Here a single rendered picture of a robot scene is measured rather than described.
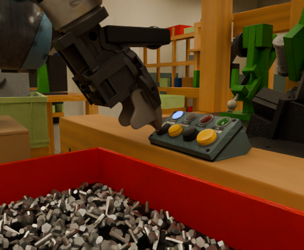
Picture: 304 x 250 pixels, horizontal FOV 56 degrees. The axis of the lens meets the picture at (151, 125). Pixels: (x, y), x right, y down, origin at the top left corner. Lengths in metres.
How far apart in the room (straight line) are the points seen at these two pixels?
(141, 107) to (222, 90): 0.81
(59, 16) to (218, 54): 0.89
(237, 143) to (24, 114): 0.74
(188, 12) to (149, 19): 1.65
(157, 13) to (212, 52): 8.20
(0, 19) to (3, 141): 0.22
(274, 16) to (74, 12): 0.89
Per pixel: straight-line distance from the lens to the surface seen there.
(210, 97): 1.22
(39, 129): 1.03
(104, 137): 0.66
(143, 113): 0.45
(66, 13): 0.40
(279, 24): 1.16
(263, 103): 0.61
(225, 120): 0.45
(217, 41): 1.21
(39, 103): 1.02
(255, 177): 0.37
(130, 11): 8.84
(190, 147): 0.43
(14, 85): 1.29
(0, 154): 0.51
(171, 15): 9.72
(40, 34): 0.61
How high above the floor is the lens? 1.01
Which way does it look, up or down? 9 degrees down
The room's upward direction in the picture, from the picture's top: straight up
